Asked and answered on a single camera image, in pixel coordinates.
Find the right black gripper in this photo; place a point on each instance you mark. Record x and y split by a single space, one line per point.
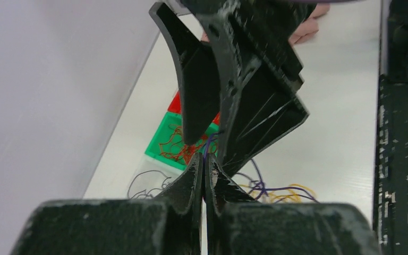
248 72

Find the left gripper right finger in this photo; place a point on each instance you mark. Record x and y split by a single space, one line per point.
239 224

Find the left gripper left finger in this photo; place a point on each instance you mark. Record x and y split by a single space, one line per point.
169 223

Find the clear plastic bin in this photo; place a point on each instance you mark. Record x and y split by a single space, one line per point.
151 178

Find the red plastic bin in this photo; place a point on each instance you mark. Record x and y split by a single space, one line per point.
175 107

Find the green plastic bin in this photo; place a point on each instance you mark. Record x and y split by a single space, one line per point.
168 147

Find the pink cloth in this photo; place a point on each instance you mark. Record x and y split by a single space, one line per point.
308 24

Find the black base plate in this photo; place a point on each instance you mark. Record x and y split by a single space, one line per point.
390 203

